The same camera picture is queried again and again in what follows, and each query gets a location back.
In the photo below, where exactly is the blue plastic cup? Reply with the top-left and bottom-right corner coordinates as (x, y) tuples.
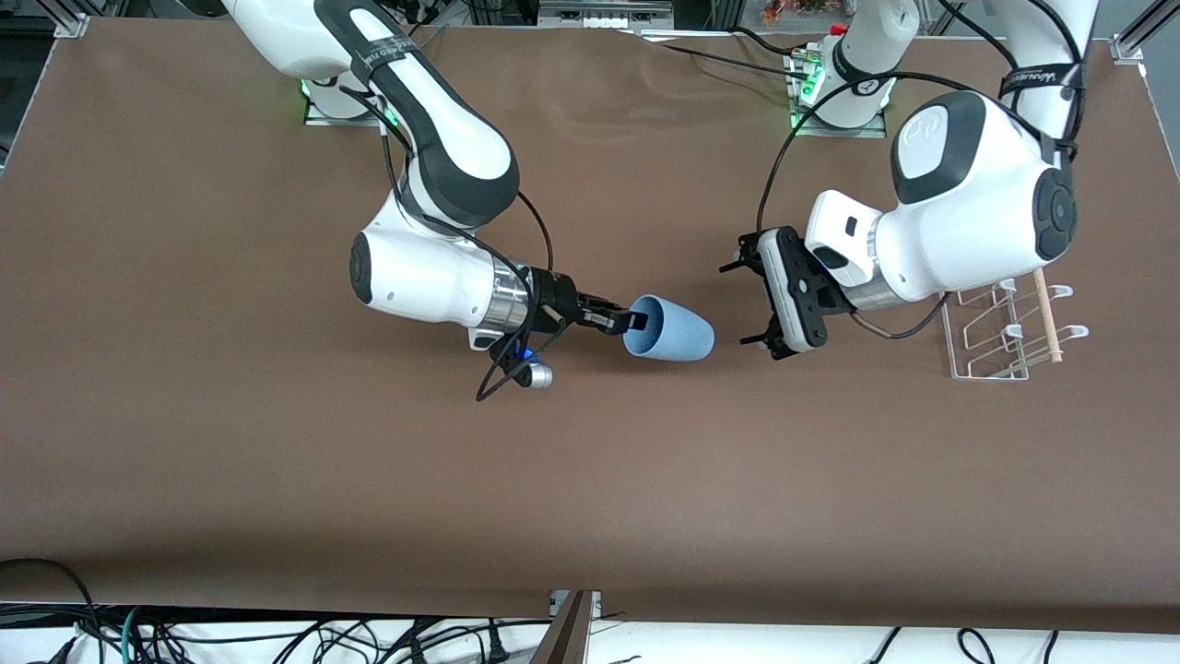
(622, 294), (716, 363)

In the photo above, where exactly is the brown table cover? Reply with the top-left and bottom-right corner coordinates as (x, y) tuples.
(0, 17), (1180, 637)

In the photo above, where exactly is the white power strip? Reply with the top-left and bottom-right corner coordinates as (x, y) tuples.
(537, 0), (674, 30)

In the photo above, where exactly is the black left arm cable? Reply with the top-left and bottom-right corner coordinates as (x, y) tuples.
(756, 70), (1061, 236)

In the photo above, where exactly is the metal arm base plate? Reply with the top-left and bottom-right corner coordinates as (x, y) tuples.
(790, 101), (889, 139)
(302, 78), (393, 127)

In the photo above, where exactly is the thin black table cable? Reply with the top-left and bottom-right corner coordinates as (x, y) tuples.
(636, 26), (799, 79)

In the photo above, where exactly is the white wire cup rack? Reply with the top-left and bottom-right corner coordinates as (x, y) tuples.
(940, 279), (1091, 382)

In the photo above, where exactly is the aluminium frame post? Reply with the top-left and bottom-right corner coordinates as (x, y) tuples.
(51, 0), (93, 40)
(1111, 0), (1180, 64)

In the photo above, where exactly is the green floor cable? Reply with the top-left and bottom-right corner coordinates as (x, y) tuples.
(120, 606), (148, 664)

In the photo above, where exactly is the black floor cable loop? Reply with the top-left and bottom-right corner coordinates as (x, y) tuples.
(0, 557), (99, 664)

